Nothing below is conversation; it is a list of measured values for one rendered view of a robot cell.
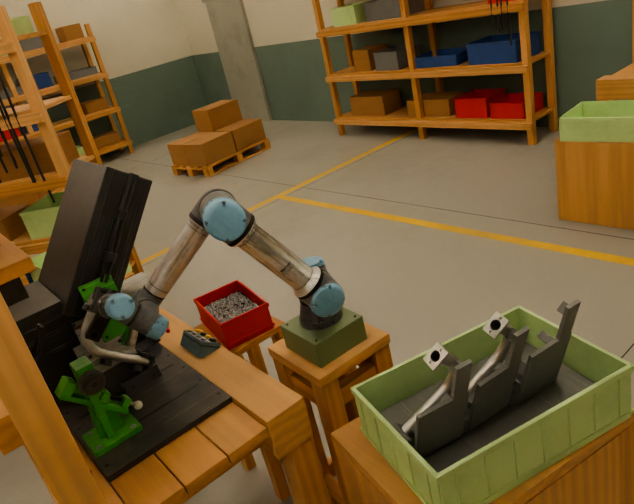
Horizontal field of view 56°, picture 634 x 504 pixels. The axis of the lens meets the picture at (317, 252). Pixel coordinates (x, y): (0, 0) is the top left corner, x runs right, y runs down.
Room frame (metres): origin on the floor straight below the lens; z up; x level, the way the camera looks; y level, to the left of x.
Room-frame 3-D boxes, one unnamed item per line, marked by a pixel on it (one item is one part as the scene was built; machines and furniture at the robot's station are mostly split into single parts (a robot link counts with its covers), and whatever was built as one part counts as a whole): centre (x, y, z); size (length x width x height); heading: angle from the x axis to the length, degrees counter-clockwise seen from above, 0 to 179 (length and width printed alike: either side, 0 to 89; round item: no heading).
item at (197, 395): (1.90, 0.85, 0.89); 1.10 x 0.42 x 0.02; 34
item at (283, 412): (2.05, 0.62, 0.82); 1.50 x 0.14 x 0.15; 34
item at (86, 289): (1.87, 0.76, 1.17); 0.13 x 0.12 x 0.20; 34
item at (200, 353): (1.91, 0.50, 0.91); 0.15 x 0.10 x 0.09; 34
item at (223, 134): (8.44, 1.00, 0.37); 1.20 x 0.80 x 0.74; 134
